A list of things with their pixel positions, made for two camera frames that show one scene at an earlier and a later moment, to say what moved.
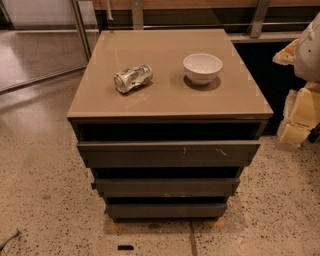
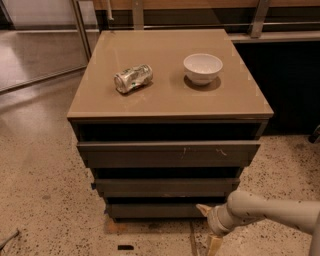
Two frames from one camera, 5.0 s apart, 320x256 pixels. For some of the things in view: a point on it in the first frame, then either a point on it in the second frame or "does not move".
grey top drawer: (174, 154) does not move
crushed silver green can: (133, 77) does not move
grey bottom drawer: (166, 212) does not move
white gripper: (309, 55) to (213, 219)
